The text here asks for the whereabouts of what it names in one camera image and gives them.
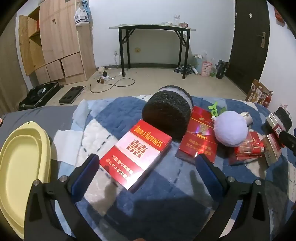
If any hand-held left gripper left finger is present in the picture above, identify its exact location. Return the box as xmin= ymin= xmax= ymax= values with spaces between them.
xmin=24 ymin=153 xmax=100 ymax=241

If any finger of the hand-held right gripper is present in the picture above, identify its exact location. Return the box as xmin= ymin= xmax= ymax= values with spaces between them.
xmin=279 ymin=130 xmax=296 ymax=156

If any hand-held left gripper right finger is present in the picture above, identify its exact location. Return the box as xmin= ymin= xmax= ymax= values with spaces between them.
xmin=195 ymin=153 xmax=271 ymax=241

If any red gold striped cigarette pack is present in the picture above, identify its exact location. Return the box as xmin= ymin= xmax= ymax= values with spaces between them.
xmin=261 ymin=133 xmax=284 ymax=166

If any silver and red cigarette pack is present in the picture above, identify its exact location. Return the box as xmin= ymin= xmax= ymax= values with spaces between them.
xmin=266 ymin=113 xmax=287 ymax=147

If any plain black foam roll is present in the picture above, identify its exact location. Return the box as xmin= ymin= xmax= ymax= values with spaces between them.
xmin=273 ymin=107 xmax=293 ymax=132

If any small red cigarette pack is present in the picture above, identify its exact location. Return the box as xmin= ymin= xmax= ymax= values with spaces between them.
xmin=245 ymin=131 xmax=261 ymax=144
xmin=234 ymin=141 xmax=265 ymax=161

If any dark red cigarette pack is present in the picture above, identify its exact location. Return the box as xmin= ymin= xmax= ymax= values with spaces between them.
xmin=175 ymin=106 xmax=218 ymax=165

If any red and white cigarette pack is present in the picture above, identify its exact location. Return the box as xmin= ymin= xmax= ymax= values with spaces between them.
xmin=99 ymin=119 xmax=173 ymax=193

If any yellow plastic basin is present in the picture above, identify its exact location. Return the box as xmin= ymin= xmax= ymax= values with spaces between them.
xmin=0 ymin=121 xmax=52 ymax=234

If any black foam roll grey band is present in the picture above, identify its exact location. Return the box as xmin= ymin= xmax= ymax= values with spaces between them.
xmin=142 ymin=85 xmax=193 ymax=141

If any white tissue paper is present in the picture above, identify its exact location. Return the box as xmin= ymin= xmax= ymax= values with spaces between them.
xmin=72 ymin=100 xmax=96 ymax=131
xmin=53 ymin=129 xmax=85 ymax=166

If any red fire extinguisher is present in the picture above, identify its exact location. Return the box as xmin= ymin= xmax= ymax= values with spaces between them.
xmin=262 ymin=91 xmax=274 ymax=109

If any silver metal cup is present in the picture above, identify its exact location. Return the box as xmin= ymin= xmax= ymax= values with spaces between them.
xmin=240 ymin=112 xmax=253 ymax=127

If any blue checkered blanket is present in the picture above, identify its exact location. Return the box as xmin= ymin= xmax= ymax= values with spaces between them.
xmin=70 ymin=94 xmax=296 ymax=241

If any printed cardboard box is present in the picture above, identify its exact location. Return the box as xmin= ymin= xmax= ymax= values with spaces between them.
xmin=245 ymin=79 xmax=270 ymax=105

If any grey bed sheet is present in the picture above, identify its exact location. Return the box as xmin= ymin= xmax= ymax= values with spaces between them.
xmin=0 ymin=105 xmax=80 ymax=149

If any black foam tray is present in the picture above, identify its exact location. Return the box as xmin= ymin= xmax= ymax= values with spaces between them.
xmin=59 ymin=86 xmax=84 ymax=105

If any black tool case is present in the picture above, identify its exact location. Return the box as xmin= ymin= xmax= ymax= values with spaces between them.
xmin=18 ymin=82 xmax=63 ymax=110

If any black bag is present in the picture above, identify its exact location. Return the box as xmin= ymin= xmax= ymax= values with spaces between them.
xmin=216 ymin=60 xmax=229 ymax=79

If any dark door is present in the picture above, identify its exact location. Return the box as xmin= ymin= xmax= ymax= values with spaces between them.
xmin=225 ymin=0 xmax=270 ymax=94

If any pink plastic bag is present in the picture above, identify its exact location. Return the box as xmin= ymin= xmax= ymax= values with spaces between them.
xmin=201 ymin=61 xmax=213 ymax=77

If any clear plastic bag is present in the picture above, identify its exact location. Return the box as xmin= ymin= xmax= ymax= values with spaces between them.
xmin=193 ymin=52 xmax=208 ymax=70

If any beige curtain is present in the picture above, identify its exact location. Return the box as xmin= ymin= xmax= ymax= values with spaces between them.
xmin=0 ymin=22 xmax=31 ymax=114

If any wooden wardrobe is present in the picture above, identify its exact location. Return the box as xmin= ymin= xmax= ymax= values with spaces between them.
xmin=18 ymin=0 xmax=96 ymax=85

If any black folding table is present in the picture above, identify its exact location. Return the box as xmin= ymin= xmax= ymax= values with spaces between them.
xmin=109 ymin=23 xmax=196 ymax=80

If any white printed plastic bag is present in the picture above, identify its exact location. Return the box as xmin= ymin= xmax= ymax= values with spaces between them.
xmin=74 ymin=0 xmax=90 ymax=26

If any metal door handle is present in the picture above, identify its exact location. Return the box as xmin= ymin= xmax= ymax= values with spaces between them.
xmin=257 ymin=32 xmax=266 ymax=48

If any black floor cable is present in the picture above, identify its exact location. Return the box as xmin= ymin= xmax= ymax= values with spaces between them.
xmin=90 ymin=77 xmax=136 ymax=93

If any red wall decoration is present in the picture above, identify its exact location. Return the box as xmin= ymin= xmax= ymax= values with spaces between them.
xmin=273 ymin=8 xmax=286 ymax=26

